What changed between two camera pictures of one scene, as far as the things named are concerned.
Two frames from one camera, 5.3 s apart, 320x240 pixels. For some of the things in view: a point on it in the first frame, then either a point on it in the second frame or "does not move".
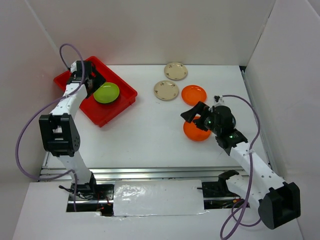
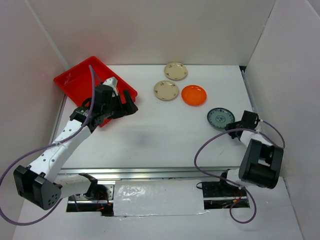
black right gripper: [189, 115] -> [231, 125]
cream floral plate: [166, 90] does not move
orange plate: [191, 95] does not move
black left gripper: [99, 79] -> [129, 107]
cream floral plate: [175, 71] does not move
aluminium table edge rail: [147, 173] does not move
